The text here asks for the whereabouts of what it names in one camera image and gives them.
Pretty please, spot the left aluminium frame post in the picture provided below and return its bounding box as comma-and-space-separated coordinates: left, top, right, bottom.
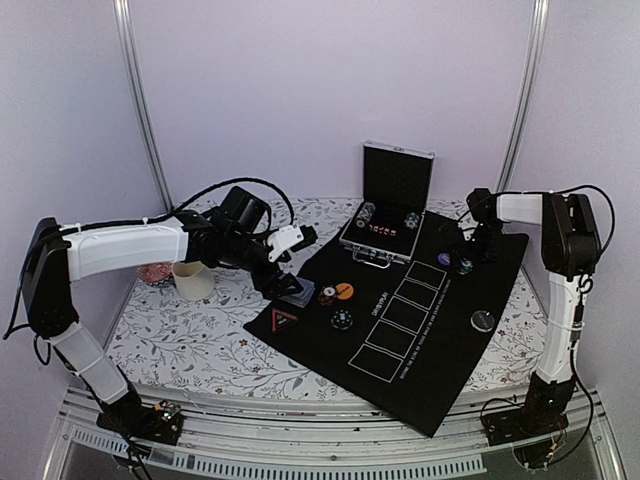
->
113, 0, 174, 210

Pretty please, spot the black white dealer button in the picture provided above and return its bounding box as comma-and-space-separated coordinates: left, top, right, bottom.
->
470, 310, 496, 333

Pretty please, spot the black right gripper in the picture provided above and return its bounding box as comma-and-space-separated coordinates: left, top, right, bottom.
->
449, 223, 504, 271

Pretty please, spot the black poker table mat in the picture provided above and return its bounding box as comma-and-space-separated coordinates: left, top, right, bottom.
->
244, 213, 529, 436

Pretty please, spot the red patterned small bowl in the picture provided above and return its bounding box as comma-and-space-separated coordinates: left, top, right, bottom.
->
137, 263, 172, 288

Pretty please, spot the aluminium poker chip case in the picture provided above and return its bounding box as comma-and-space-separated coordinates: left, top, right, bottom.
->
339, 140, 436, 269

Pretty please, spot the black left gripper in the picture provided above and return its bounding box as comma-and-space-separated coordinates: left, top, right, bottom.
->
223, 230, 305, 301

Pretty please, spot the red dice row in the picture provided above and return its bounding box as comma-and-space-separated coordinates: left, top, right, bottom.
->
368, 225, 397, 237

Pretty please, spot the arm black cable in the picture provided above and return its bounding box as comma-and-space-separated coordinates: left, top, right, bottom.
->
439, 184, 616, 281
2, 175, 296, 341

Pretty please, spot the blue playing card deck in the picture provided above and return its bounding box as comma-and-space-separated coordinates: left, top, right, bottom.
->
280, 277, 315, 308

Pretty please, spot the green blue chip stack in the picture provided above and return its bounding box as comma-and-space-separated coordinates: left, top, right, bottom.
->
456, 258, 474, 275

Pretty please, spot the triangular all in button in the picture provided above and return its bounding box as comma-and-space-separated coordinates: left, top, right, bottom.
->
271, 308, 298, 333

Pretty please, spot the cream cylindrical cup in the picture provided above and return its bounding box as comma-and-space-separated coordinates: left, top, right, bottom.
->
172, 262, 214, 301

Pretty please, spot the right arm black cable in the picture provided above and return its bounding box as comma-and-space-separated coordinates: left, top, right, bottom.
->
439, 184, 616, 281

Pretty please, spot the aluminium frame post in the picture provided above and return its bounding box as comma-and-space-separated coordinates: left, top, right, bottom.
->
113, 0, 174, 210
496, 0, 550, 191

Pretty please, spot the purple small blind button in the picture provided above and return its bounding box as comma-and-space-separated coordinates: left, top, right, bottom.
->
438, 252, 452, 267

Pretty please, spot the orange big blind button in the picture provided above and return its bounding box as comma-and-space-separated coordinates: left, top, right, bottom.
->
335, 282, 355, 300

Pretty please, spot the green blue black chip row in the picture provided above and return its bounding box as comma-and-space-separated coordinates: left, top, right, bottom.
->
404, 212, 421, 230

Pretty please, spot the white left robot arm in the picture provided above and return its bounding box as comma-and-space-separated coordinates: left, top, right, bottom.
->
14, 186, 317, 434

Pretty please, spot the black and green chip stack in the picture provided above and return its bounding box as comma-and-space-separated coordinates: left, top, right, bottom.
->
330, 309, 354, 330

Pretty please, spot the orange black chip stack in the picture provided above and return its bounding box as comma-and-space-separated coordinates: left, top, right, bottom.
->
318, 286, 337, 306

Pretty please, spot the right aluminium frame post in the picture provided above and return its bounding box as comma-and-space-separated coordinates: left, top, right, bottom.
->
496, 0, 550, 191

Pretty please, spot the front aluminium rail base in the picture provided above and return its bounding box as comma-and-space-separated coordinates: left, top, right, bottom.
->
43, 385, 626, 479

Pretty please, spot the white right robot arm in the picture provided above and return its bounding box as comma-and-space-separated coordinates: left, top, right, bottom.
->
450, 185, 608, 436

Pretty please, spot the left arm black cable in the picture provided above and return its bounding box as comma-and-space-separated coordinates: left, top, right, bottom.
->
2, 175, 296, 341

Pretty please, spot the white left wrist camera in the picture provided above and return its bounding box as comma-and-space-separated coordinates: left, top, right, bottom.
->
266, 225, 317, 263

